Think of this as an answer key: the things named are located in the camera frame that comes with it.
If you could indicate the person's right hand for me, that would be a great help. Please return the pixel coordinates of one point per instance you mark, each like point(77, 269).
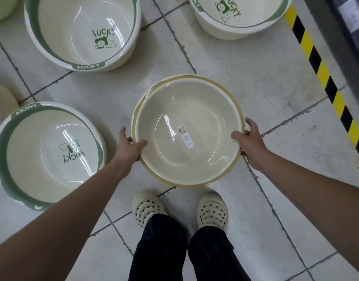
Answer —
point(253, 149)

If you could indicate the person's left hand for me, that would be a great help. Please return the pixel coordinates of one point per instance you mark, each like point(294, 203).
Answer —
point(126, 152)

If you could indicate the person's left thumb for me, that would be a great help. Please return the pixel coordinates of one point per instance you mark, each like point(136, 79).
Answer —
point(140, 144)

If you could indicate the person's right thumb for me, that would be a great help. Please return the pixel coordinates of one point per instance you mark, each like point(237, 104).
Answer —
point(237, 136)

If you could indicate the cream basin with tan rim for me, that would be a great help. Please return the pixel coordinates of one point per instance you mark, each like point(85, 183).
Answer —
point(185, 160)

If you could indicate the person's right forearm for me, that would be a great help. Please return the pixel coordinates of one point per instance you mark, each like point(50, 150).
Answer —
point(314, 198)

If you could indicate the person's left forearm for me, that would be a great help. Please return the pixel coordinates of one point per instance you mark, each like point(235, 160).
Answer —
point(65, 213)

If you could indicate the white label sticker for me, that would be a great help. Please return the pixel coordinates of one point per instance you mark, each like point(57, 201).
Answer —
point(185, 136)

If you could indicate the cream perforated left clog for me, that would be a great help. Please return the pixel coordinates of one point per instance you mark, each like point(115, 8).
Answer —
point(147, 207)

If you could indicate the cream perforated clog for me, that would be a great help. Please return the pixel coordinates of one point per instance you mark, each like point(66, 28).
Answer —
point(147, 207)
point(212, 210)

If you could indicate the cream perforated right clog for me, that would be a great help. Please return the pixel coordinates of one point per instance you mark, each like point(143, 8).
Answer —
point(212, 210)

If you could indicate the cream basin with green rim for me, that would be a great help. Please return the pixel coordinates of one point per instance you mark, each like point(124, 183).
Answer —
point(83, 29)
point(241, 14)
point(5, 102)
point(45, 155)

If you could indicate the dark grey shelf unit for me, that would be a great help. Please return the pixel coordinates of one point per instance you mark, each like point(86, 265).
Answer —
point(343, 49)

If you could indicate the white paper label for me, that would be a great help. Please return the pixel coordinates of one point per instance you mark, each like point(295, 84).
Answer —
point(353, 10)

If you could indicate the pale green basin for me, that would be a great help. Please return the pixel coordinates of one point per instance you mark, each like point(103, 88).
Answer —
point(2, 7)

